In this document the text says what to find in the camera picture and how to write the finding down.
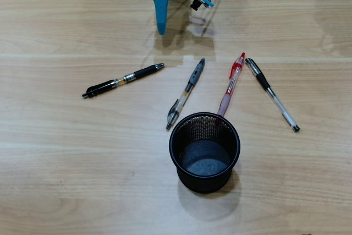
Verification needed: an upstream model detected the black mesh pen holder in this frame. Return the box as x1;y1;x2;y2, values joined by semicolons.
168;112;241;194

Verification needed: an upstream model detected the black retractable pen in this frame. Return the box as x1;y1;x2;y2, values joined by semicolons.
81;63;165;100

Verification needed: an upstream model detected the clear pen black cap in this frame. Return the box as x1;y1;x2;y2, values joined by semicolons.
244;57;300;133

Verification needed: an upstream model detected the clear pen grey grip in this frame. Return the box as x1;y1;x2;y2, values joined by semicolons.
165;57;206;131

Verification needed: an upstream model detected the red retractable pen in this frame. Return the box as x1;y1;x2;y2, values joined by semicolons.
216;52;246;118

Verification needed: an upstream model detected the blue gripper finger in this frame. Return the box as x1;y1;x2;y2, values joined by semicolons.
144;0;178;36

